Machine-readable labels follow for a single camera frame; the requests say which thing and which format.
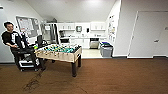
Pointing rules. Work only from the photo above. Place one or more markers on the white two-door base cabinet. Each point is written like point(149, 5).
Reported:
point(78, 42)

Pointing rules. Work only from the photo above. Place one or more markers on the wall notice board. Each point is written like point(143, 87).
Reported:
point(111, 30)

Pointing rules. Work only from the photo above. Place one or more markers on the dark coffee machine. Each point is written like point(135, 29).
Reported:
point(61, 33)

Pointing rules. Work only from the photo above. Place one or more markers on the grey bulletin board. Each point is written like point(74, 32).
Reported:
point(28, 26)

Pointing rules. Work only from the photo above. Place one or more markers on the foosball table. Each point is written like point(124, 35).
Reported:
point(60, 53)

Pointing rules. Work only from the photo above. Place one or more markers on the black built-in microwave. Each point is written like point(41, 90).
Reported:
point(65, 40)

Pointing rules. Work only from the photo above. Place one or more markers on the white room door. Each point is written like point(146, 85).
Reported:
point(146, 33)

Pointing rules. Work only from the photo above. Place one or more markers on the stainless steel refrigerator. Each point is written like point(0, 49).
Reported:
point(50, 33)

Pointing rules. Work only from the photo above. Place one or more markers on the black waste bin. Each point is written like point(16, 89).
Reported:
point(106, 51)

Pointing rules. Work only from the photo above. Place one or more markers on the black wheeled cart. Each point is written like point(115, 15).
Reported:
point(30, 56)

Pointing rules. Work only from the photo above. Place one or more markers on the person in dark jacket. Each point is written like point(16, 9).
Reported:
point(10, 36)

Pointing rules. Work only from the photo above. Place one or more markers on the blue recycling bin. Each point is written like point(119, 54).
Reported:
point(104, 43)

